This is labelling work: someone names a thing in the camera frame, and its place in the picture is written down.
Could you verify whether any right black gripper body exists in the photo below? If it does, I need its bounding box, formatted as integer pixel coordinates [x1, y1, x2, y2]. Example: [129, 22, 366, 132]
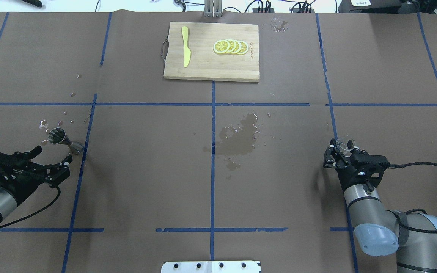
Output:
[325, 150, 384, 190]

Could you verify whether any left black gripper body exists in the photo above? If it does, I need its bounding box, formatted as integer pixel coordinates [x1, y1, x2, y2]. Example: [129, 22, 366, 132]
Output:
[0, 159, 71, 206]

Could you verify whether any small glass beaker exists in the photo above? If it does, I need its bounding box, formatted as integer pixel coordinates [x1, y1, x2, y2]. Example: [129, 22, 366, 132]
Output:
[335, 135, 357, 153]

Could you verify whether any steel jigger measuring cup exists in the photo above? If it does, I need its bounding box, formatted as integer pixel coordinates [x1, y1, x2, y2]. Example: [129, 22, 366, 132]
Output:
[47, 127, 84, 154]

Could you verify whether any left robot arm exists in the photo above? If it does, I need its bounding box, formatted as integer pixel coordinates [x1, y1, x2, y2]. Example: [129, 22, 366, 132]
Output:
[0, 146, 73, 229]

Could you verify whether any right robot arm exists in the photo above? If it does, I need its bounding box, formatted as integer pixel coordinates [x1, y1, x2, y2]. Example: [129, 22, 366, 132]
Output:
[323, 138, 437, 273]

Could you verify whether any lemon slice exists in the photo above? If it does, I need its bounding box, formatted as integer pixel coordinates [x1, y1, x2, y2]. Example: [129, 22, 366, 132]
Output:
[213, 39, 230, 54]
[231, 41, 242, 54]
[236, 41, 249, 55]
[226, 39, 237, 53]

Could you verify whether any black box with label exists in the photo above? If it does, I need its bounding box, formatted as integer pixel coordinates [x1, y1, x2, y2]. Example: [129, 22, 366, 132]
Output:
[338, 0, 402, 14]

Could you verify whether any front lemon slice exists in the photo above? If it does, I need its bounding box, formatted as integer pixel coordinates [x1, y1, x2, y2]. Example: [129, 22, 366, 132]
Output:
[213, 39, 230, 54]

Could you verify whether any wooden cutting board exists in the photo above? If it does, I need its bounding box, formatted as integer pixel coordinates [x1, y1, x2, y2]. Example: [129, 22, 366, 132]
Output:
[163, 21, 260, 82]

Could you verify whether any yellow plastic knife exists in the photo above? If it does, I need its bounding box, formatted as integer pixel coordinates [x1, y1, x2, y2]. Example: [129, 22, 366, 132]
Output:
[181, 26, 192, 68]

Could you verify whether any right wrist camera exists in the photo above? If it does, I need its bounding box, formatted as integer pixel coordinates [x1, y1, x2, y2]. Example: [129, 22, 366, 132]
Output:
[350, 154, 390, 178]

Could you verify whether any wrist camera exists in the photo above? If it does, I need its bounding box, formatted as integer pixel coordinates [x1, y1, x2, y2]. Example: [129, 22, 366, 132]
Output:
[350, 154, 390, 178]
[0, 152, 27, 180]

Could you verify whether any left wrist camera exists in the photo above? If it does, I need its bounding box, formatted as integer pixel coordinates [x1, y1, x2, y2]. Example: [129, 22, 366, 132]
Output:
[0, 152, 27, 180]

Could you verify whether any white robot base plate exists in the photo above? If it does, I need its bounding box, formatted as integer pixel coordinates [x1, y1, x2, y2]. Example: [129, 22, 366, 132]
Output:
[160, 260, 262, 273]

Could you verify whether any aluminium frame post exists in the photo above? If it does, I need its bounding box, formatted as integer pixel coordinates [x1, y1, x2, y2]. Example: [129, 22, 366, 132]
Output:
[204, 0, 223, 17]

